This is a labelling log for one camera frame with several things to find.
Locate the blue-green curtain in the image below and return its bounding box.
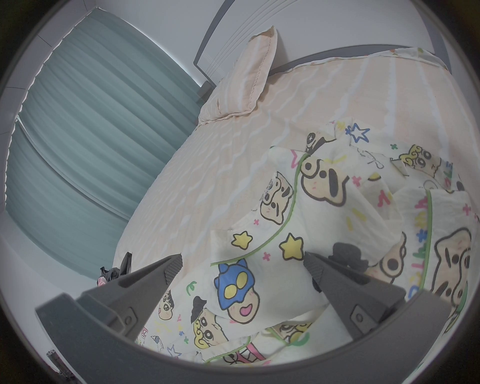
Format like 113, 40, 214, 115
18, 7, 206, 222
4, 122, 131, 281

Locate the pile of clothes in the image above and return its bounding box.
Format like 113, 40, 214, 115
98, 252, 133, 287

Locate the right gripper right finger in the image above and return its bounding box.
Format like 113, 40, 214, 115
303, 252, 406, 343

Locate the bed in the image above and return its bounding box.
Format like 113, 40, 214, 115
112, 0, 480, 297

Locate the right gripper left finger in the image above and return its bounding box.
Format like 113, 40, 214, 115
79, 254, 183, 344

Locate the pink striped pillow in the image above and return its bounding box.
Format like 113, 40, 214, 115
197, 25, 279, 125

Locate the grey bedside table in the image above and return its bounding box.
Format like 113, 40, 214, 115
198, 80, 217, 107

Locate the white printed pyjama top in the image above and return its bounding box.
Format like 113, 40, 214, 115
135, 118, 480, 366

